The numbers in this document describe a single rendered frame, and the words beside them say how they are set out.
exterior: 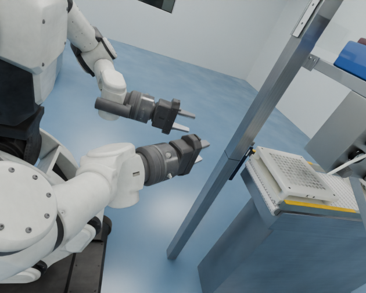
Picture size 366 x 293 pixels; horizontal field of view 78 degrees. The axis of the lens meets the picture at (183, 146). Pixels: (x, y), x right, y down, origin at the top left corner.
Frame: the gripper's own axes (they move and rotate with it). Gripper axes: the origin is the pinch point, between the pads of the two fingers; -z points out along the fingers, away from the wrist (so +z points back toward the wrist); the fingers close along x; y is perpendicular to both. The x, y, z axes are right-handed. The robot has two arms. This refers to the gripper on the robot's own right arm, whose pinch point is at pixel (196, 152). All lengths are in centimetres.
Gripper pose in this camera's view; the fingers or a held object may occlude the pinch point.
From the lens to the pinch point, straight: 61.6
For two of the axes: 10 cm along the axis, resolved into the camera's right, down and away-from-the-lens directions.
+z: -7.1, 1.6, -6.9
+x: -3.5, 7.7, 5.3
